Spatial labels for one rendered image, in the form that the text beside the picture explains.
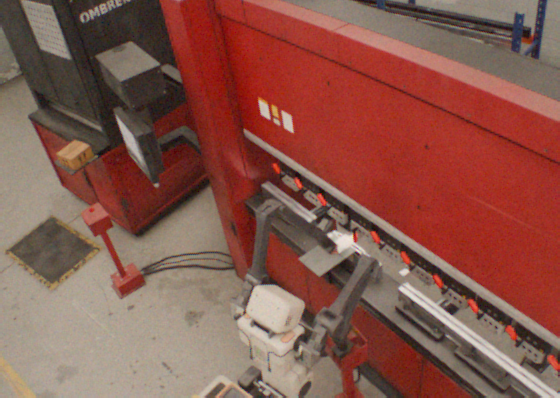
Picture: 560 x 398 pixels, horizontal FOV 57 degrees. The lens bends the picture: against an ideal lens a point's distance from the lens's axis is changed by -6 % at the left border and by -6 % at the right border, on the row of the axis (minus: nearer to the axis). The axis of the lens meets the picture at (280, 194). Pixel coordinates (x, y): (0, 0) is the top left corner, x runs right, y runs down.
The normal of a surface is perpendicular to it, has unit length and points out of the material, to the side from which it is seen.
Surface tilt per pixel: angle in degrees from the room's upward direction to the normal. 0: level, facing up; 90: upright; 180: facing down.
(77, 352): 0
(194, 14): 90
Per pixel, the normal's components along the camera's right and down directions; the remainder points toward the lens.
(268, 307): -0.58, -0.10
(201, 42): 0.60, 0.44
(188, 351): -0.14, -0.76
